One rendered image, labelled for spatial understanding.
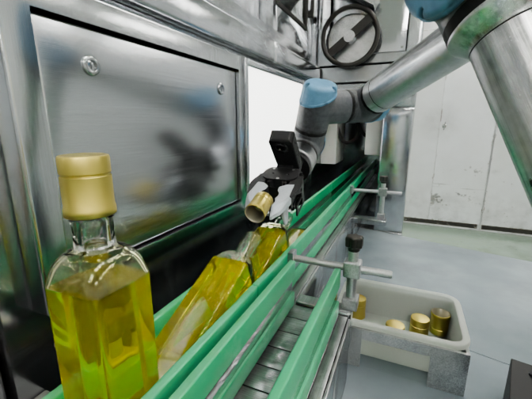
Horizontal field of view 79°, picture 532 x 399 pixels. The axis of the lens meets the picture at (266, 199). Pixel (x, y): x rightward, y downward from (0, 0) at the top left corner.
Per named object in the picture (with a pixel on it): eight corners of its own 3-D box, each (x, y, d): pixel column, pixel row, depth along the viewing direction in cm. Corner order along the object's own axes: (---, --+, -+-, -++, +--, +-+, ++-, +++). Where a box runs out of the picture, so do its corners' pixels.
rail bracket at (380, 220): (348, 233, 119) (352, 172, 114) (397, 239, 113) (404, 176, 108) (346, 237, 115) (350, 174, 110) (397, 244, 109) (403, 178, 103)
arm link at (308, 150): (316, 142, 70) (280, 141, 73) (311, 151, 67) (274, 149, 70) (317, 172, 74) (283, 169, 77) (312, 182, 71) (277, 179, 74)
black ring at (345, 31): (322, 70, 128) (324, 11, 123) (378, 67, 119) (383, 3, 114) (319, 69, 123) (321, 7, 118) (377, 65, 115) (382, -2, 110)
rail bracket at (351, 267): (291, 289, 59) (292, 224, 56) (389, 309, 53) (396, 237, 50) (286, 297, 57) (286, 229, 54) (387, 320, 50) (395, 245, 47)
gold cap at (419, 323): (427, 334, 65) (430, 314, 64) (427, 345, 61) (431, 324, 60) (408, 329, 66) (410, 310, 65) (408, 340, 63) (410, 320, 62)
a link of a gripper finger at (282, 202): (289, 241, 55) (296, 210, 62) (286, 213, 51) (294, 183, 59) (271, 240, 55) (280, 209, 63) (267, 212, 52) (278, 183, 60)
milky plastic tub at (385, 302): (344, 309, 76) (347, 275, 74) (453, 332, 67) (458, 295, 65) (328, 356, 61) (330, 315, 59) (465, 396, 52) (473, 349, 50)
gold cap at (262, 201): (246, 222, 53) (256, 207, 57) (266, 224, 52) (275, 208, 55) (242, 203, 51) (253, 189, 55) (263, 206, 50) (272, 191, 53)
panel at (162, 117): (294, 180, 116) (296, 81, 108) (302, 181, 115) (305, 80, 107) (31, 312, 36) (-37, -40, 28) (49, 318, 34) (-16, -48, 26)
